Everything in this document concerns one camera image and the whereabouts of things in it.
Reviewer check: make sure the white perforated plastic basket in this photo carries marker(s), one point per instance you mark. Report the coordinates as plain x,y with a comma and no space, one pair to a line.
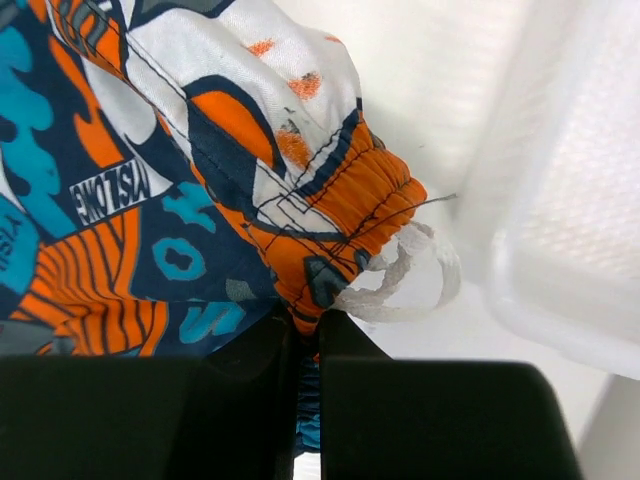
548,213

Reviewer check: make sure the colourful patterned shorts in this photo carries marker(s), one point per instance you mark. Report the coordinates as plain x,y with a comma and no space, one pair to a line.
173,170

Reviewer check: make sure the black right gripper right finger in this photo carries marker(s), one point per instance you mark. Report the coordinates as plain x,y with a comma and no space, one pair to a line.
434,419

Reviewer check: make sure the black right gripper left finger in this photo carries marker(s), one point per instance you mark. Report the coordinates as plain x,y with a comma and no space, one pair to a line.
230,415

